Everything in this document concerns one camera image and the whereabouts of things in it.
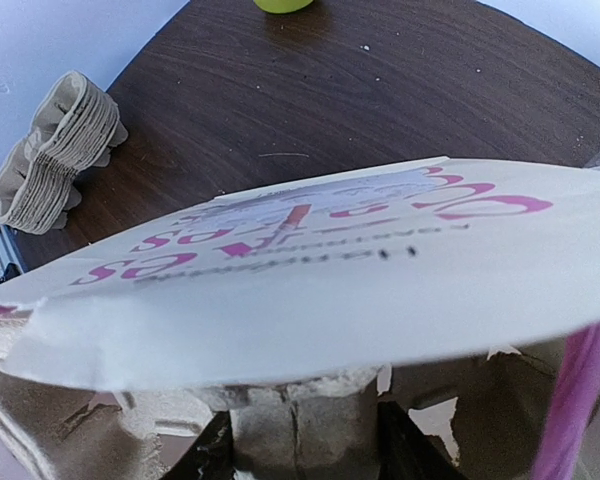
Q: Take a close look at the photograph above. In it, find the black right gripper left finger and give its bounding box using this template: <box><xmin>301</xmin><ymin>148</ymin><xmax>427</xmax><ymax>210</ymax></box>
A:
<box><xmin>167</xmin><ymin>412</ymin><xmax>233</xmax><ymax>480</ymax></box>

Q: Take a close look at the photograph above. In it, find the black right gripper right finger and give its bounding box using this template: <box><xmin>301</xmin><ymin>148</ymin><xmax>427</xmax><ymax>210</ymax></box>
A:
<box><xmin>378</xmin><ymin>402</ymin><xmax>467</xmax><ymax>480</ymax></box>

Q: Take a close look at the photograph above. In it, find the single pulp cup carrier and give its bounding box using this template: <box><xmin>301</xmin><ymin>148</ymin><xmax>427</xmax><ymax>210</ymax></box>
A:
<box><xmin>0</xmin><ymin>324</ymin><xmax>564</xmax><ymax>479</ymax></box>

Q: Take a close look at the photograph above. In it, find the white pink paper bag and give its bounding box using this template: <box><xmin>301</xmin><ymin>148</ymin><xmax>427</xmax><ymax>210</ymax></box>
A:
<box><xmin>0</xmin><ymin>157</ymin><xmax>600</xmax><ymax>479</ymax></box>

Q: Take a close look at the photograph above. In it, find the stack of pulp cup carriers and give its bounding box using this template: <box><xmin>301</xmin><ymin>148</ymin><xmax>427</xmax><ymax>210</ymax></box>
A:
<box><xmin>0</xmin><ymin>71</ymin><xmax>128</xmax><ymax>235</ymax></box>

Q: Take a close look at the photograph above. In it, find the green plastic bowl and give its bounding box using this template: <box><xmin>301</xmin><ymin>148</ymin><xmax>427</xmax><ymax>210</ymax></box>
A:
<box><xmin>254</xmin><ymin>0</ymin><xmax>313</xmax><ymax>14</ymax></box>

